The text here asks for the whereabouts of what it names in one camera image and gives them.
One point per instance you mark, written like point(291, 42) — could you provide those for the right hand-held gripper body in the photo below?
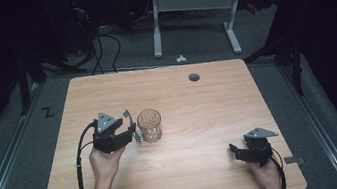
point(258, 148)

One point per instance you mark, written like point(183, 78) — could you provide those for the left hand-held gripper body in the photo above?
point(108, 137)

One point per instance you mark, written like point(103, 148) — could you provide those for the blue and grey toothbrush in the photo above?
point(127, 114)

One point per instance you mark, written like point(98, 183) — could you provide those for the clear brown plastic cup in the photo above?
point(149, 124)

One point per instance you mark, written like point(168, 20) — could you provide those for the person's left hand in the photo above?
point(106, 164)

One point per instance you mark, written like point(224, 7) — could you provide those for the person's right hand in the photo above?
point(268, 177)

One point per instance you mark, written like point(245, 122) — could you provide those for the grey tape strip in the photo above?
point(293, 159)

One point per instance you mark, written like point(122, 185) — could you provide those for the black floor tape mark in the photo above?
point(47, 112)

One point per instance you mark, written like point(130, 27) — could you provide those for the small white floor object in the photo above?
point(181, 59)

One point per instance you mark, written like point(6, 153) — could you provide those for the black metal stand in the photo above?
point(297, 65)
point(23, 86)

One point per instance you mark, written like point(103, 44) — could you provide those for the small red object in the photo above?
point(252, 8)

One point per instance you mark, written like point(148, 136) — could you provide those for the desk with white legs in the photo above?
point(193, 1)

